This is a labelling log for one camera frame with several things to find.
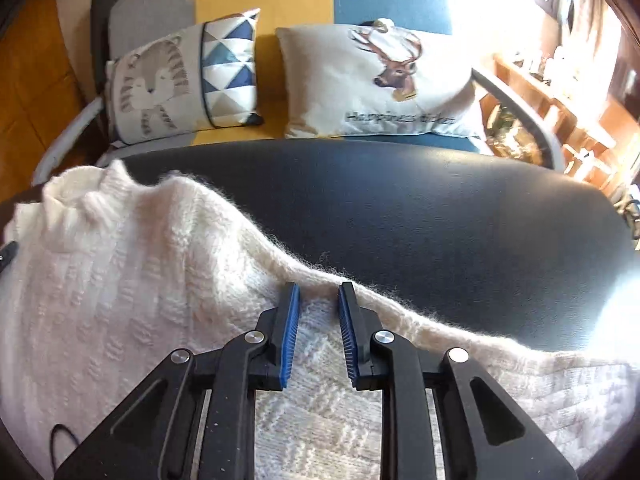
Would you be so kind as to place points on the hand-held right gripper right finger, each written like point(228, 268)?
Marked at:
point(347, 340)

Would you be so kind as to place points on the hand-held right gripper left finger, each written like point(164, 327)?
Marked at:
point(290, 340)

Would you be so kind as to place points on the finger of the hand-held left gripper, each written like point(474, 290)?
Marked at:
point(9, 255)

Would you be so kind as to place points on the white knitted sweater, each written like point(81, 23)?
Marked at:
point(150, 285)

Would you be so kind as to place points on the wooden wardrobe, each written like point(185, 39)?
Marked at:
point(35, 85)

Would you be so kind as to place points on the tiger print cushion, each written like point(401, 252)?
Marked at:
point(160, 85)

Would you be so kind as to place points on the black rolled mat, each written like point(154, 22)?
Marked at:
point(102, 25)

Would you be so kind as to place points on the deer print cushion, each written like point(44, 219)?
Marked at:
point(330, 75)

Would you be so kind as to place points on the cluttered wooden desk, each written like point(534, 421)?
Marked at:
point(560, 105)

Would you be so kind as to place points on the beige patterned curtain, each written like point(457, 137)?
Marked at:
point(585, 15)

